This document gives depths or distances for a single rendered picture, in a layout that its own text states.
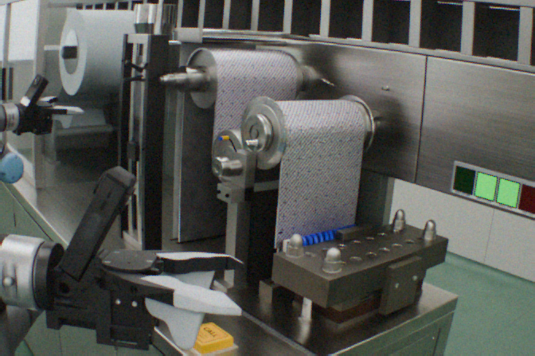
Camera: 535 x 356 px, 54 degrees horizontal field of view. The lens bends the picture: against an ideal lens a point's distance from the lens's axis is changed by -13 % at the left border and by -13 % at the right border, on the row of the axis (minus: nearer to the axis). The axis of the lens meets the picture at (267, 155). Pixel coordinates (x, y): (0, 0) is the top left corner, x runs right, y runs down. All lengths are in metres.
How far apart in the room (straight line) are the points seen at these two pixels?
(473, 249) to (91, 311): 3.67
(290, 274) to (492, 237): 2.94
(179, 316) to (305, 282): 0.65
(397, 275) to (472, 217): 2.87
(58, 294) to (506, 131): 0.94
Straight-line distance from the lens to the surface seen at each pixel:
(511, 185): 1.22
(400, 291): 1.24
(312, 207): 1.27
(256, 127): 1.20
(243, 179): 1.23
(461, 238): 4.13
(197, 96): 1.43
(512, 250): 3.93
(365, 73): 1.45
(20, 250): 0.57
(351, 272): 1.12
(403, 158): 1.39
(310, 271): 1.11
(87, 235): 0.54
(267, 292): 1.26
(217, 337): 1.06
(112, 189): 0.53
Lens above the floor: 1.46
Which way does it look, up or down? 12 degrees down
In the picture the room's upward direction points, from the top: 4 degrees clockwise
